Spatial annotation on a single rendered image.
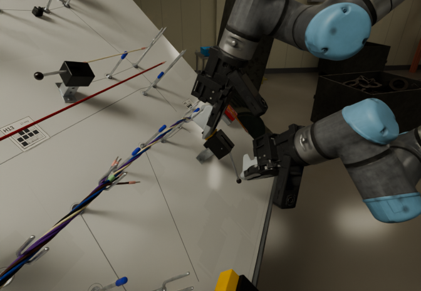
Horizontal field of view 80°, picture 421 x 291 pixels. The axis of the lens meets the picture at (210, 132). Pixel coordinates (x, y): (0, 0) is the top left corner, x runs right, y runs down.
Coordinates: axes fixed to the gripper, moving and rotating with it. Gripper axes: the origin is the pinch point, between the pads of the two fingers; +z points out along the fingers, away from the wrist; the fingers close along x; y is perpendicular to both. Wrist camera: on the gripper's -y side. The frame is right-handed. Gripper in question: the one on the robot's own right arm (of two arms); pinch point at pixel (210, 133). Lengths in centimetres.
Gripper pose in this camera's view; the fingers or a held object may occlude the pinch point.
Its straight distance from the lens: 63.5
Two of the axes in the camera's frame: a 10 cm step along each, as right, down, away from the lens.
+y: -8.7, -4.7, 1.4
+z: -3.4, 7.9, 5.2
